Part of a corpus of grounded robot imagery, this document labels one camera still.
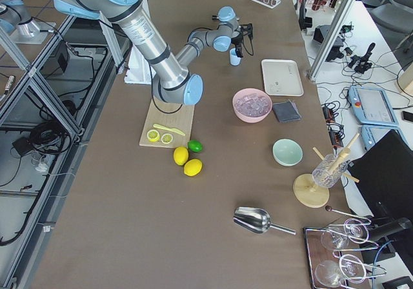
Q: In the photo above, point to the black smartphone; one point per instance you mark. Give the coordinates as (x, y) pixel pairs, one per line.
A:
(407, 116)

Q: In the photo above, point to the green lime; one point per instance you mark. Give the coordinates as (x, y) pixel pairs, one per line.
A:
(195, 146)

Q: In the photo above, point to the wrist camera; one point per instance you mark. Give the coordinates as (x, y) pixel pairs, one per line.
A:
(246, 30)

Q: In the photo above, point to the grey folded cloth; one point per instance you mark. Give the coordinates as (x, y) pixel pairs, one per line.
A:
(286, 111)

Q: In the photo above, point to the yellow plastic knife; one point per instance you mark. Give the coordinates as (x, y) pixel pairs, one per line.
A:
(173, 130)

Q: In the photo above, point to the beige rabbit tray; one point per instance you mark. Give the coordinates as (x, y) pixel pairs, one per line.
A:
(281, 78)

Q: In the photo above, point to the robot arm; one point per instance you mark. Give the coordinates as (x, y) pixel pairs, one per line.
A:
(15, 16)
(173, 82)

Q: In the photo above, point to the clear textured glass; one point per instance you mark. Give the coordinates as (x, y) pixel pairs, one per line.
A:
(323, 177)

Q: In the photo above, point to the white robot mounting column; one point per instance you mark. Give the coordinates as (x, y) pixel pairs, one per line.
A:
(138, 71)

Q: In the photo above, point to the wooden mug tree stand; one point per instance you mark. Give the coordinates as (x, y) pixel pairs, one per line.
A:
(312, 189)

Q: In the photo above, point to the wine glass rack tray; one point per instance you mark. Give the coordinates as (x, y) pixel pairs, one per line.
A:
(317, 253)

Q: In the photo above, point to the green ceramic bowl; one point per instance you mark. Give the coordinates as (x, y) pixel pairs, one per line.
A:
(287, 152)

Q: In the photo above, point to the lemon half slice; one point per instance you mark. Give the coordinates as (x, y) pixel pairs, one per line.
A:
(167, 138)
(153, 135)

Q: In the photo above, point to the whole yellow lemon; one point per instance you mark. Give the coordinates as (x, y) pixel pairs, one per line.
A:
(192, 167)
(181, 155)

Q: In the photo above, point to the steel ice scoop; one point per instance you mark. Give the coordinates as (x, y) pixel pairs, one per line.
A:
(257, 220)

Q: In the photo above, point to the aluminium frame post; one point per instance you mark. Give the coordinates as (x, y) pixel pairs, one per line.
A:
(328, 42)

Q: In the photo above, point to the wooden cutting board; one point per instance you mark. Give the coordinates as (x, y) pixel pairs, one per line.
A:
(168, 118)

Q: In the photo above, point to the light blue plastic cup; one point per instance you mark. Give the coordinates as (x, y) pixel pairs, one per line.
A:
(234, 59)

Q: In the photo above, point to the black monitor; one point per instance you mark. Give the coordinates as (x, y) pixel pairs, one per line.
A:
(385, 177)

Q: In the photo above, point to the pink bowl of ice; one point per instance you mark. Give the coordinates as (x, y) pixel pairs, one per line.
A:
(251, 105)

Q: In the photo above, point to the blue teach pendant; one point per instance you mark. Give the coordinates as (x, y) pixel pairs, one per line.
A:
(371, 134)
(371, 106)

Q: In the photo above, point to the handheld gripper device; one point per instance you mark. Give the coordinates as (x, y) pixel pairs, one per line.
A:
(362, 64)

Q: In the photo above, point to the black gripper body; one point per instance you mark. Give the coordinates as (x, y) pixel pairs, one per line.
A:
(238, 41)

